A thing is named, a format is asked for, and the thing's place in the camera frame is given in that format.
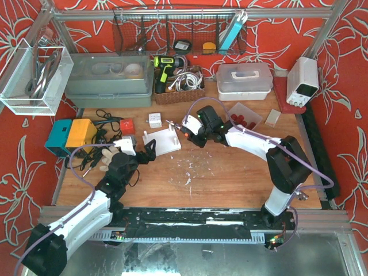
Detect white peg base plate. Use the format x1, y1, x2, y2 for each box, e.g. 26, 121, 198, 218
142, 125, 182, 156

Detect orange black handled pliers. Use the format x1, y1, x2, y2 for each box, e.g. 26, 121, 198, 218
166, 120, 190, 139

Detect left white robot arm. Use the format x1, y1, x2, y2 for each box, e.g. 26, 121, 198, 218
17, 137, 156, 275

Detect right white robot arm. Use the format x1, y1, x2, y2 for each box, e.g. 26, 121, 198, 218
181, 105, 311, 217

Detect beige work glove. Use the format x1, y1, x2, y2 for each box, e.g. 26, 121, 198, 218
99, 146, 119, 172

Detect clear tray of red springs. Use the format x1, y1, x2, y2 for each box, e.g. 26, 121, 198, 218
225, 102, 263, 130

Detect white power adapter cube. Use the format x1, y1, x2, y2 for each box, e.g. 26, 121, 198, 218
147, 113, 162, 129

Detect small red cube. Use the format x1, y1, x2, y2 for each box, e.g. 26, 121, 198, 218
120, 118, 136, 136

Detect brown woven basket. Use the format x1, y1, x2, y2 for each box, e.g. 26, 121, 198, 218
152, 80, 205, 105

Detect yellow box device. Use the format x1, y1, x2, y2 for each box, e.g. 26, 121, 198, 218
66, 118, 97, 153

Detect small clear plastic bag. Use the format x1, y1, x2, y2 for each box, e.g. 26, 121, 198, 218
265, 109, 281, 127

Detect teal box device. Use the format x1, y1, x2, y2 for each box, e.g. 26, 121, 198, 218
44, 119, 72, 158

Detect red mat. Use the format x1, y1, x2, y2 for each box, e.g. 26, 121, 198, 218
273, 76, 306, 114

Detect yellow tape measure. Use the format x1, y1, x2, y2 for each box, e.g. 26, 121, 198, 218
202, 42, 217, 55

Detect grey translucent storage box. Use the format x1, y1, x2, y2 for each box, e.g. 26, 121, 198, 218
65, 53, 154, 109

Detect white power supply unit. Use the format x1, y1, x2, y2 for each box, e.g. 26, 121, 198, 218
286, 57, 319, 108

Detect blue white power strip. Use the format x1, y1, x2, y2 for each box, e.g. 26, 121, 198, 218
219, 20, 243, 55

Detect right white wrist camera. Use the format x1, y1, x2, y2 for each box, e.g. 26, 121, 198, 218
182, 115, 203, 135

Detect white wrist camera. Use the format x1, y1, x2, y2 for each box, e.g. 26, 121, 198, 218
113, 135, 136, 156
182, 115, 203, 135

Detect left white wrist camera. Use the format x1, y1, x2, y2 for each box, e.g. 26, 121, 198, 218
113, 135, 136, 156

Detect white coiled cable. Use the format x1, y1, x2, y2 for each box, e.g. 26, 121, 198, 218
169, 71, 204, 91

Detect white plastic case with handle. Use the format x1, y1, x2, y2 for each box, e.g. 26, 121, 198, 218
216, 63, 273, 101

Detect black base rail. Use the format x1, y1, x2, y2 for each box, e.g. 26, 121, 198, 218
90, 206, 297, 239

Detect green black cordless drill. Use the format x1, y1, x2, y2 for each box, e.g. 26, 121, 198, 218
154, 56, 184, 94

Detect black cable chain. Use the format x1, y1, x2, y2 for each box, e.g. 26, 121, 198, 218
304, 102, 341, 199

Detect black wire hanging basket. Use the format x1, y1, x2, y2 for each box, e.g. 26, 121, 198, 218
112, 5, 248, 57

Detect clear acrylic wall bin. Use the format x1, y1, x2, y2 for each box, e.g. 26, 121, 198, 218
1, 39, 74, 116

